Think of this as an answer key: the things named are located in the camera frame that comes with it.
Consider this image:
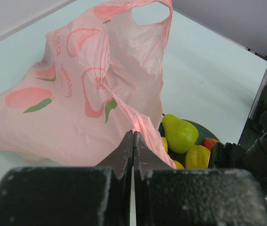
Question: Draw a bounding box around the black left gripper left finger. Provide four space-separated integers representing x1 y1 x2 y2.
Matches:
0 131 134 226

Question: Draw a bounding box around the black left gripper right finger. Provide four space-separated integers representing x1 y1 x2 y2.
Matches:
133 132 267 226

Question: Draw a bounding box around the yellow fake mango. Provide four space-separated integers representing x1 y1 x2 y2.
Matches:
173 160 185 170

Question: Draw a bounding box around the yellow fake starfruit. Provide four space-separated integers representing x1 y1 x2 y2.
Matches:
185 145 211 169

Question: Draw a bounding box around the yellow fake banana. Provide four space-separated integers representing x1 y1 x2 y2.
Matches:
161 137 168 153

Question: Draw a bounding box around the green fake guava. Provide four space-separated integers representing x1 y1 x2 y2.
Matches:
162 114 199 154

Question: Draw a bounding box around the red fake watermelon slice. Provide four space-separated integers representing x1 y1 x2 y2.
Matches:
204 138 220 152

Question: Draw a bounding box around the pink plastic bag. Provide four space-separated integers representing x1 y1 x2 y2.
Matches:
0 0 175 168

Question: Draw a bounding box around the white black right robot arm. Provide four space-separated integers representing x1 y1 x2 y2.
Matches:
209 85 267 197

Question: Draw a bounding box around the blue ceramic plate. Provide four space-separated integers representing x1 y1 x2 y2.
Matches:
158 121 218 169

